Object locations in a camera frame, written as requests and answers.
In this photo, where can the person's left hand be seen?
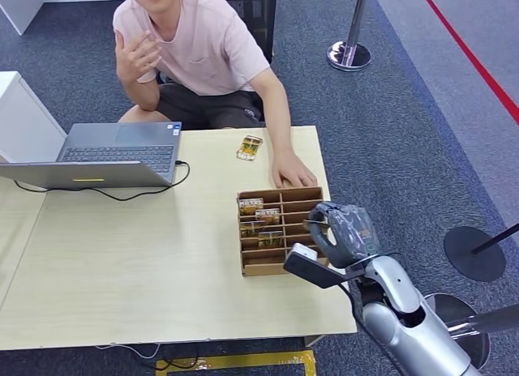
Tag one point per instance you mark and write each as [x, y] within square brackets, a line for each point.
[291, 170]

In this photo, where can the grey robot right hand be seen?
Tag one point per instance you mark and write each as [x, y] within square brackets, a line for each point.
[348, 236]

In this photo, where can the person's right hand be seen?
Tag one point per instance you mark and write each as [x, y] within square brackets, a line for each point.
[136, 59]

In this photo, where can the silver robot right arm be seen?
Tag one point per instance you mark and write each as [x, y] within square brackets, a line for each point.
[413, 336]

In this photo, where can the person's left forearm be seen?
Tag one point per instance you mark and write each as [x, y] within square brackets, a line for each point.
[277, 118]

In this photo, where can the person's right forearm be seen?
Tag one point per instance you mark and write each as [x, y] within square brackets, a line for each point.
[142, 94]

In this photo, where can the person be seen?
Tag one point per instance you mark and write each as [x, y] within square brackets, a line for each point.
[211, 46]

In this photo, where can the grey laptop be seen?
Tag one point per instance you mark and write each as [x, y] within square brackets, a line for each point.
[122, 153]

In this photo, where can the cardboard divider box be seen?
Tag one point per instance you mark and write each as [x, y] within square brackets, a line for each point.
[267, 267]

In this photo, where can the white cabinet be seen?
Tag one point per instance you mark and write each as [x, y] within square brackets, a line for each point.
[28, 126]

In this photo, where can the white counter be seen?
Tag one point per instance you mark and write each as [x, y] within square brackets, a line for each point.
[24, 3]

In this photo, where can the black chair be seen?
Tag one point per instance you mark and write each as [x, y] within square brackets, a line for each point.
[255, 16]

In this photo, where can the black stanchion with round base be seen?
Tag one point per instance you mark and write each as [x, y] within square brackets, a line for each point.
[472, 255]

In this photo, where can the chrome stanchion with round base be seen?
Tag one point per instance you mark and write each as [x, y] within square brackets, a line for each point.
[466, 325]

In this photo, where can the yellow floor tape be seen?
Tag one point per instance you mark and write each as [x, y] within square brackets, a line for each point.
[243, 361]

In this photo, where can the chrome stanchion post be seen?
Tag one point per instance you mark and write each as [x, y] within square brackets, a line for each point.
[349, 54]

